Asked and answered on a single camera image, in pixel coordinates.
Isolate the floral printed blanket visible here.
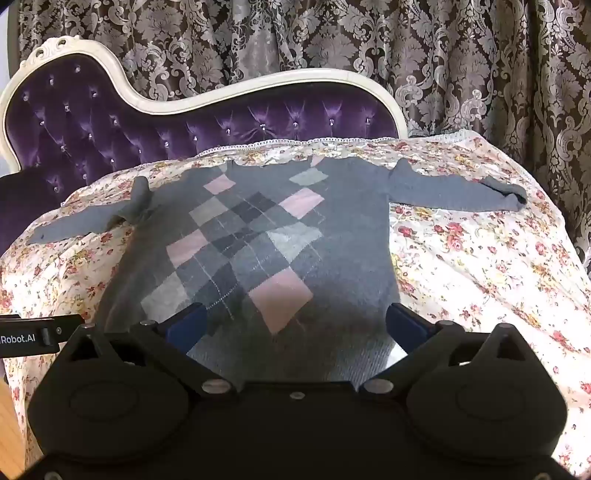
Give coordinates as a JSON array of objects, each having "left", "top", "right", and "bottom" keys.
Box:
[{"left": 0, "top": 129, "right": 591, "bottom": 478}]

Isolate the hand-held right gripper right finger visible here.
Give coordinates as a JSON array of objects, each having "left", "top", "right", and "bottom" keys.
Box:
[{"left": 358, "top": 302, "right": 533, "bottom": 398}]

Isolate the grey argyle knit sweater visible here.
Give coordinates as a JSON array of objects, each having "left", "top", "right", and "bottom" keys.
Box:
[{"left": 25, "top": 154, "right": 529, "bottom": 384}]

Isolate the purple tufted sofa white frame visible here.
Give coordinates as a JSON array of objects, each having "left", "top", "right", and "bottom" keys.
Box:
[{"left": 0, "top": 36, "right": 402, "bottom": 254}]

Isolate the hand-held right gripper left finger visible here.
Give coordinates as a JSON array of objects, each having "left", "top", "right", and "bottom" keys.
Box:
[{"left": 58, "top": 302, "right": 238, "bottom": 398}]

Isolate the brown damask curtain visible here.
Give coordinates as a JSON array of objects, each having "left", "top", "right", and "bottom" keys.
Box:
[{"left": 9, "top": 0, "right": 591, "bottom": 278}]

